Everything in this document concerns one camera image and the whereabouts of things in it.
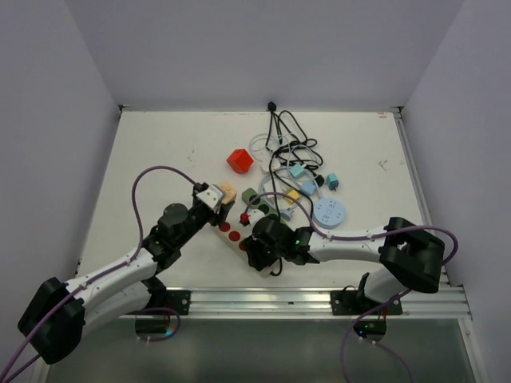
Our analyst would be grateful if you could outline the beige wooden cube adapter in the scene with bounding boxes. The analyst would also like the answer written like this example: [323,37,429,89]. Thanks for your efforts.
[217,181,237,205]

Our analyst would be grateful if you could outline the beige power strip red sockets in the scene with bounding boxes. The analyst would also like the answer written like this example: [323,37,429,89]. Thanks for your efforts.
[212,222,273,278]

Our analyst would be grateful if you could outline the green power strip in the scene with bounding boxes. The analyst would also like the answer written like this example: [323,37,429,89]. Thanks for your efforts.
[241,188,290,222]

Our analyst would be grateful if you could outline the yellow USB charger cube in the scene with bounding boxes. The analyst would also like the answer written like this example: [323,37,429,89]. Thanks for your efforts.
[284,188,301,204]

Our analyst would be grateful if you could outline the round light blue socket hub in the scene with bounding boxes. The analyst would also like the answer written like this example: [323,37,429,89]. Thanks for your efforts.
[312,197,346,229]

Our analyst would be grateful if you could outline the light blue USB charger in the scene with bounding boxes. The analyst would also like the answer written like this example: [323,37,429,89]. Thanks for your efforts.
[300,181,317,196]

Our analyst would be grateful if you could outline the red cube adapter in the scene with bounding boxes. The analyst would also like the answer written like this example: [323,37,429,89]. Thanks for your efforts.
[226,148,254,174]

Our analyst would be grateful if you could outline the light teal charger green strip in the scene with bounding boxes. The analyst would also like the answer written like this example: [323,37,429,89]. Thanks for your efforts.
[288,164,306,180]

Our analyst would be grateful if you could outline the thin light blue USB cable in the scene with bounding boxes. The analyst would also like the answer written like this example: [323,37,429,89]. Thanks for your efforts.
[249,133,320,176]

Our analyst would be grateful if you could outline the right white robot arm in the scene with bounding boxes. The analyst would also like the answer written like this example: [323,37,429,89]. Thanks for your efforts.
[242,216,445,314]

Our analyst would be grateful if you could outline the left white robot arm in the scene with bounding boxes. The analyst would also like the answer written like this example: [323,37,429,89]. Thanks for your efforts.
[18,200,232,365]

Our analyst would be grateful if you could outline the light blue round plug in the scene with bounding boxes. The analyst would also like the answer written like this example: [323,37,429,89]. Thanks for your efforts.
[280,210,294,221]

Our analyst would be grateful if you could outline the black plug head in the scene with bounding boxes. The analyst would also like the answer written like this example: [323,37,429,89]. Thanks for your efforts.
[315,174,324,187]

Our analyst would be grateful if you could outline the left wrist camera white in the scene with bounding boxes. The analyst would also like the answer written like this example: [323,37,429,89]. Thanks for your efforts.
[195,184,226,213]

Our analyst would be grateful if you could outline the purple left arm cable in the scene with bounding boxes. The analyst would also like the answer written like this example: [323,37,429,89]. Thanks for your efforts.
[0,165,200,383]

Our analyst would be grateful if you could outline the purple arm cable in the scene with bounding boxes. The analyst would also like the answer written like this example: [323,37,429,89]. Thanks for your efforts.
[241,192,459,383]
[0,165,200,383]

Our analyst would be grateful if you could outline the black cable of green strip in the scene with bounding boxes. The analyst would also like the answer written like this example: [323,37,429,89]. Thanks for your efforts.
[261,101,324,232]

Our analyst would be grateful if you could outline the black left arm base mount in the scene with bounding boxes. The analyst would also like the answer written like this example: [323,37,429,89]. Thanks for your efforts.
[142,277,191,315]

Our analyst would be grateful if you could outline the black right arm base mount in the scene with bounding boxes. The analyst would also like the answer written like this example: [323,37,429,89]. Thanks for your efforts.
[330,270,407,316]

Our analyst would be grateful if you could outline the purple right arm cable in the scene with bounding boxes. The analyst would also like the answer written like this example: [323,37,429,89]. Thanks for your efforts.
[241,192,459,383]

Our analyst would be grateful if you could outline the aluminium rail table edge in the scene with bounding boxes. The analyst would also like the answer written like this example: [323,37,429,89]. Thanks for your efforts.
[51,285,472,320]

